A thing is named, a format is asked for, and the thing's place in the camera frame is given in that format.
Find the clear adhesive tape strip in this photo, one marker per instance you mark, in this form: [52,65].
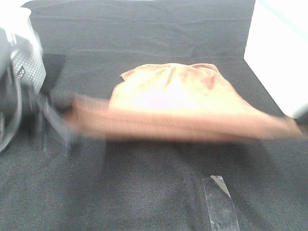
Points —
[221,211]

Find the grey perforated laundry basket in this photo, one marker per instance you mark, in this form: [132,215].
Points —
[24,47]

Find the brown microfibre towel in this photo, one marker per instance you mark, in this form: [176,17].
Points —
[177,102]

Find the white plastic storage bin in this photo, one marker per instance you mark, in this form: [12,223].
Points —
[277,52]

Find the black fabric table cover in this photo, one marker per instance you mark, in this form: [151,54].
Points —
[147,185]

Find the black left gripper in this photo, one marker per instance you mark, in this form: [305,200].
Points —
[49,106]

